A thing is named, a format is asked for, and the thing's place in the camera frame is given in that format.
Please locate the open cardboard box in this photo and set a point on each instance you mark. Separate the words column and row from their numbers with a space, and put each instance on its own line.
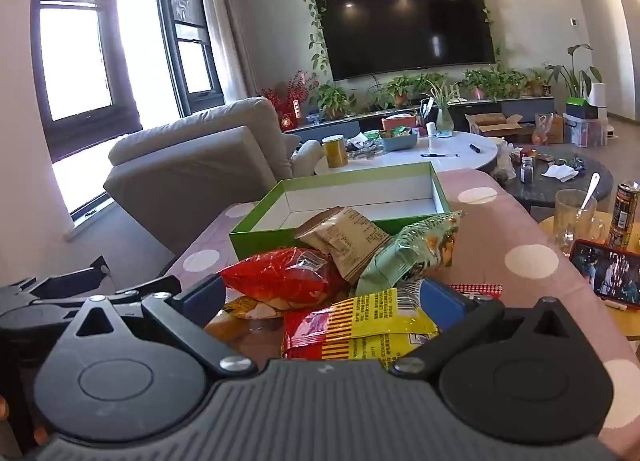
column 492, row 123

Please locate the white spoon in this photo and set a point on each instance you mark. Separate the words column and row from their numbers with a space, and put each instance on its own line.
column 593, row 183

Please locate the black gold drink can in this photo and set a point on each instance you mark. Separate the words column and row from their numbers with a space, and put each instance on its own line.
column 625, row 216

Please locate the white tissue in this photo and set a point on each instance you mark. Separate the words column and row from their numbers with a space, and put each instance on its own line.
column 560, row 172

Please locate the beige paper snack packet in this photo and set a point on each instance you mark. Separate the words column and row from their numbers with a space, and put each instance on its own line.
column 345, row 241

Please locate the orange tissue box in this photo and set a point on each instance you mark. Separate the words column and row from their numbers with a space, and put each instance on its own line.
column 399, row 122

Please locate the tall leafy plant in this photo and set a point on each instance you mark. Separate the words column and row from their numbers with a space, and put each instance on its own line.
column 577, row 73

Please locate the red checkered-edge snack packet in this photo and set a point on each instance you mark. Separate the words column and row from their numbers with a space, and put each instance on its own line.
column 480, row 289

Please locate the glass vase with plant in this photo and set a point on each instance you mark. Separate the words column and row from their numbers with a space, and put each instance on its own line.
column 444, row 113

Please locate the yellow red striped snack packet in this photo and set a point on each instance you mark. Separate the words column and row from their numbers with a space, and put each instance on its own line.
column 360, row 326

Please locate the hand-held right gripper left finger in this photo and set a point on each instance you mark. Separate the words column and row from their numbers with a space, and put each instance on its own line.
column 202, row 298

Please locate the row of potted green plants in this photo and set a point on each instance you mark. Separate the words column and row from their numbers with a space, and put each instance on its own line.
column 335, row 98

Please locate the clear plastic bag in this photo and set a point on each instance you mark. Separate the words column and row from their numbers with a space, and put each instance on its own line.
column 505, row 158

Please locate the yellow wooden side table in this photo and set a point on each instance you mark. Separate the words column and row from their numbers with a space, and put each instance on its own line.
column 625, row 326

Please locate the red flower plant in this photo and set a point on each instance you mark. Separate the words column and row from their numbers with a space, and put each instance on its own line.
column 287, row 96

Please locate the glass mug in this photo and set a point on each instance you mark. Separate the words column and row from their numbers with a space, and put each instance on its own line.
column 575, row 223

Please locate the white curtain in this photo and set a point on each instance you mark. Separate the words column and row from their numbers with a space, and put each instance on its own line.
column 225, row 41

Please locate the orange snack packet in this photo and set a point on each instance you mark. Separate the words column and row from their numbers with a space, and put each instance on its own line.
column 240, row 310

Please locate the dark round table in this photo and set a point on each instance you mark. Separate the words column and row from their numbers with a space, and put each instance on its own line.
column 560, row 188

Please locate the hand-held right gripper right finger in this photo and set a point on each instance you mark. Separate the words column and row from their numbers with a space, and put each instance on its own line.
column 442, row 303

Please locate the clear storage box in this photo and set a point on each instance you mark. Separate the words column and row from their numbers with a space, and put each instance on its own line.
column 585, row 133

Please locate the white air purifier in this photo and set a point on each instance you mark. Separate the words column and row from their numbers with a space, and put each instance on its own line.
column 598, row 98

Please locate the green trailing vine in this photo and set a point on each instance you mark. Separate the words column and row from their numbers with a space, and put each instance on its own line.
column 316, row 41

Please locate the orange plastic bag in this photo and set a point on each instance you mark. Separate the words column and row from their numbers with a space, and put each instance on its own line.
column 547, row 128

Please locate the blue basket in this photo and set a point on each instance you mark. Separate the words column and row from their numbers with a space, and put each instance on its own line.
column 397, row 142

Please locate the pink dotted tablecloth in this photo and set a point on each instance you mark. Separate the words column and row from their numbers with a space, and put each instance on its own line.
column 480, row 251

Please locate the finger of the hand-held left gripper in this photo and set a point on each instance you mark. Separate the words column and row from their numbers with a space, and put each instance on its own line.
column 125, row 297
column 60, row 281

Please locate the green cardboard box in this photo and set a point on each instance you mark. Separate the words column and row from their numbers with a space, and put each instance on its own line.
column 350, row 188

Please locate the black pen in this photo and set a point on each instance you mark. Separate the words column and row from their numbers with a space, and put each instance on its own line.
column 440, row 155

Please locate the yellow canister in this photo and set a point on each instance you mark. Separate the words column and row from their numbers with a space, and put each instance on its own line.
column 335, row 153

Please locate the black wall television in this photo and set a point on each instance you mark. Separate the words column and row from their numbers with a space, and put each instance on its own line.
column 405, row 26

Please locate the white cup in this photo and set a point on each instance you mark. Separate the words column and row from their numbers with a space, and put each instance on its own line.
column 431, row 129

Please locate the white round table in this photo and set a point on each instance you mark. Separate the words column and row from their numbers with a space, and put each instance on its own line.
column 450, row 148

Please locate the smartphone in red case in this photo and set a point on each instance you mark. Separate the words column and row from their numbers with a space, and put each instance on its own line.
column 607, row 273

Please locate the shiny red snack packet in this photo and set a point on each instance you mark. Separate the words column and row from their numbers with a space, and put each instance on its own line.
column 280, row 276

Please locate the dark framed window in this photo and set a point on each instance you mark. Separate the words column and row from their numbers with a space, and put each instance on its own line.
column 75, row 66
column 192, row 56

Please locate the small dark jar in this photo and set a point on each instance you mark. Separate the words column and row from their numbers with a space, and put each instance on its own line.
column 526, row 172

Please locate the grey television cabinet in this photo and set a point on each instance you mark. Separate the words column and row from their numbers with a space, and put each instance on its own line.
column 520, row 106

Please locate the green black box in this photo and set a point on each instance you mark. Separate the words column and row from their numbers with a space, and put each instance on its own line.
column 581, row 108

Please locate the beige sofa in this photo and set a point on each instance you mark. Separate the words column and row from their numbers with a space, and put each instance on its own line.
column 200, row 156

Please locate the green snack packet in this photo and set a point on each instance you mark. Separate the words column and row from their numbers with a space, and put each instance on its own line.
column 410, row 251

